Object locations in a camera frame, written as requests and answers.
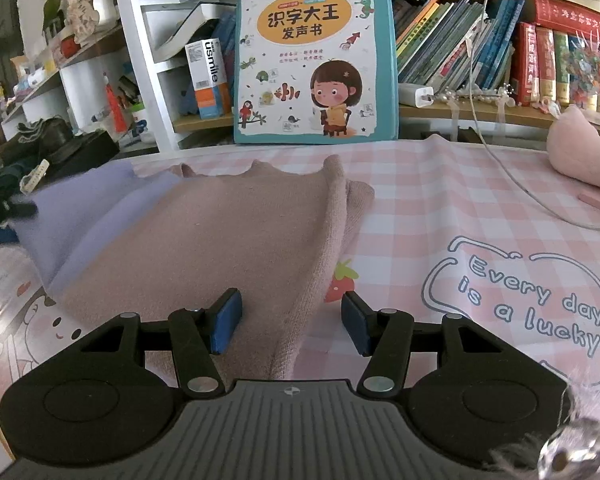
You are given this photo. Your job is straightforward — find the clear crystal button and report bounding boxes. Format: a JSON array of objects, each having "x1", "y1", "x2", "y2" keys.
[{"x1": 537, "y1": 420, "x2": 600, "y2": 480}]

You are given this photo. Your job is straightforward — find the pink checked table mat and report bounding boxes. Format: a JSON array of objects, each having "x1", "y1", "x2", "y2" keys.
[{"x1": 0, "y1": 135, "x2": 600, "y2": 480}]

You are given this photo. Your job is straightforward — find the white floral ceramic figurine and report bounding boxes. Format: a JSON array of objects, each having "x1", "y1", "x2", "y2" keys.
[{"x1": 66, "y1": 0, "x2": 118, "y2": 46}]

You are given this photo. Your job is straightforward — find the pearl hairband with clear ribbon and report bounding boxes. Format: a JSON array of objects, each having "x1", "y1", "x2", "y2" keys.
[{"x1": 432, "y1": 85, "x2": 516, "y2": 143}]

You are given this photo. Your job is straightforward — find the pink plush toy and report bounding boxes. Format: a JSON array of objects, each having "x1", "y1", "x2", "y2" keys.
[{"x1": 547, "y1": 105, "x2": 600, "y2": 192}]

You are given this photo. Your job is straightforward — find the white fabric strap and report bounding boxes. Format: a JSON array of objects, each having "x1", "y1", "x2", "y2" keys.
[{"x1": 20, "y1": 159, "x2": 50, "y2": 195}]

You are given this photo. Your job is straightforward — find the black leather shoes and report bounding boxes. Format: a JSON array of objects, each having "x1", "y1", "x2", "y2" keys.
[{"x1": 0, "y1": 116, "x2": 76, "y2": 161}]

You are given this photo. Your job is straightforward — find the purple and pink knit sweater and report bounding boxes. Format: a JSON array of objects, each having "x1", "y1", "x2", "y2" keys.
[{"x1": 10, "y1": 155, "x2": 376, "y2": 381}]

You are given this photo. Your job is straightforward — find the row of leaning thin books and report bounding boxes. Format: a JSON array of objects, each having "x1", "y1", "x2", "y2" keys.
[{"x1": 392, "y1": 0, "x2": 526, "y2": 92}]

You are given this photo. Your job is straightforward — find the colourful paper ornament string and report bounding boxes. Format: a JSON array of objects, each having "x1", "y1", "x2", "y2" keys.
[{"x1": 567, "y1": 35, "x2": 600, "y2": 92}]

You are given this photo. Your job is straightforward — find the white pen cup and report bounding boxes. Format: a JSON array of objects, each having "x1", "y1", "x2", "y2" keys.
[{"x1": 130, "y1": 104, "x2": 156, "y2": 143}]

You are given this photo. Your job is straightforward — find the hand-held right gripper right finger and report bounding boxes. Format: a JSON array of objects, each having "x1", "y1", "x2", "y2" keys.
[{"x1": 341, "y1": 291, "x2": 511, "y2": 395}]

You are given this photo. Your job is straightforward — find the large teal children's book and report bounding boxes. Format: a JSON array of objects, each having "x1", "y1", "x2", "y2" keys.
[{"x1": 232, "y1": 0, "x2": 400, "y2": 145}]

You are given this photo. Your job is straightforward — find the row of upright red books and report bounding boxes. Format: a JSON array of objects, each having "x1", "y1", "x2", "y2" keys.
[{"x1": 510, "y1": 22, "x2": 600, "y2": 111}]

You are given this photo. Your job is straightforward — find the thick red dictionary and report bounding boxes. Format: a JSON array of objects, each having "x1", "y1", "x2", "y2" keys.
[{"x1": 527, "y1": 0, "x2": 600, "y2": 41}]

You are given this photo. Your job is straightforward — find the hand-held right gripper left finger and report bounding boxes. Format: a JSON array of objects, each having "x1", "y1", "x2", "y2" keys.
[{"x1": 80, "y1": 287, "x2": 243, "y2": 393}]

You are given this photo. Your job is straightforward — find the green leafy plant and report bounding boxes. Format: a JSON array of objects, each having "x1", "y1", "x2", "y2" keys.
[{"x1": 42, "y1": 0, "x2": 63, "y2": 43}]

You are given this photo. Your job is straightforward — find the white charger plug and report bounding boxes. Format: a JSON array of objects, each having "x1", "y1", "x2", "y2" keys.
[{"x1": 398, "y1": 83, "x2": 435, "y2": 110}]

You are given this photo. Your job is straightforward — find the white and orange carton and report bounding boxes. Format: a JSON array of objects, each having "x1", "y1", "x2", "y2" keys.
[{"x1": 185, "y1": 38, "x2": 232, "y2": 120}]

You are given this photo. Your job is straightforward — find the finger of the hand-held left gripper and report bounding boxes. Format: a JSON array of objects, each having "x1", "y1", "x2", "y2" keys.
[{"x1": 9, "y1": 200, "x2": 38, "y2": 220}]

